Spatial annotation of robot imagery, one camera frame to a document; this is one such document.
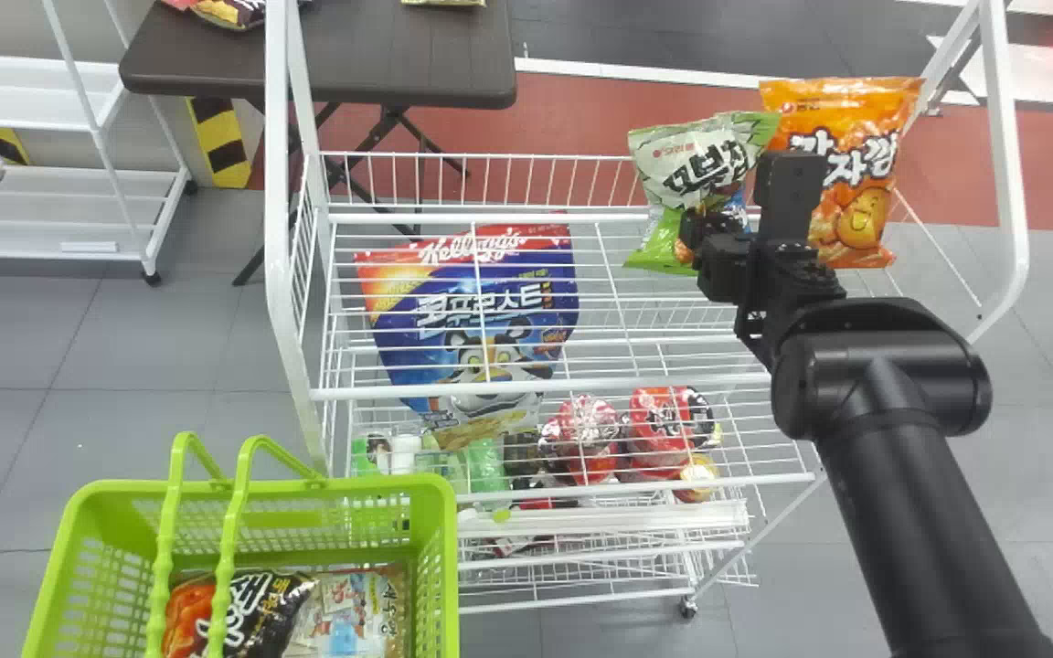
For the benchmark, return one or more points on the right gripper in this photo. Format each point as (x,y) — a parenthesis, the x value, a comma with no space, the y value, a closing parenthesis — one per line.
(724,267)

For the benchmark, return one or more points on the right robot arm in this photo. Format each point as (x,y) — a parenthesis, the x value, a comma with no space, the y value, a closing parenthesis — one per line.
(892,475)

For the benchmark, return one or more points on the green snack packet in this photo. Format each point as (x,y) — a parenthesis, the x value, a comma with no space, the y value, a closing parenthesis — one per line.
(686,160)

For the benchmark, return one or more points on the red noodle cup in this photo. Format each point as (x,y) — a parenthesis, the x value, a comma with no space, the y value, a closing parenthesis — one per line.
(664,429)
(586,439)

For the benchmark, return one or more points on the yellow can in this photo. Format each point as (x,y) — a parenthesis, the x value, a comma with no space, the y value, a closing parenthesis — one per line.
(696,477)

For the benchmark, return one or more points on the blue cereal bag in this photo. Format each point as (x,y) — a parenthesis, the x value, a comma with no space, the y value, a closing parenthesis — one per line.
(453,320)

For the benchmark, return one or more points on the green bottle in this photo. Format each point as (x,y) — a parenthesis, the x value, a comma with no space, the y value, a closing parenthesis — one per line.
(485,464)

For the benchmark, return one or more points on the dark side table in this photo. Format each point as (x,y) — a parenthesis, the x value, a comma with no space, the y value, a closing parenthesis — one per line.
(380,55)

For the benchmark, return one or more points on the white snack packet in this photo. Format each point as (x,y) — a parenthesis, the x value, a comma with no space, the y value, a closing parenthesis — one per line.
(353,612)

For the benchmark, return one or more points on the dark snack packet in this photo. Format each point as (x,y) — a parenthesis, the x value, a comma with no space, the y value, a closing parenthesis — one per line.
(220,11)

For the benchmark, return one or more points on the black orange snack packet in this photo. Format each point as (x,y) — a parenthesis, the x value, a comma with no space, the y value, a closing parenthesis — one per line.
(234,617)

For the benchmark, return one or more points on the green basket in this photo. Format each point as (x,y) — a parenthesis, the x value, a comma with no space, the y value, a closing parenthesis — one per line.
(97,557)

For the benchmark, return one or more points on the white shelf trolley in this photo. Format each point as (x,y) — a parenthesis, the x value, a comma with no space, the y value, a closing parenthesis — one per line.
(51,91)

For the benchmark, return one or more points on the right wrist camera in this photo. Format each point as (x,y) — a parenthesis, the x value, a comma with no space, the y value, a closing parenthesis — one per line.
(789,196)

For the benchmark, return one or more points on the yellow black striped post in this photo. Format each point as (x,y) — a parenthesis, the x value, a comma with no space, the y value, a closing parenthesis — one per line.
(218,142)

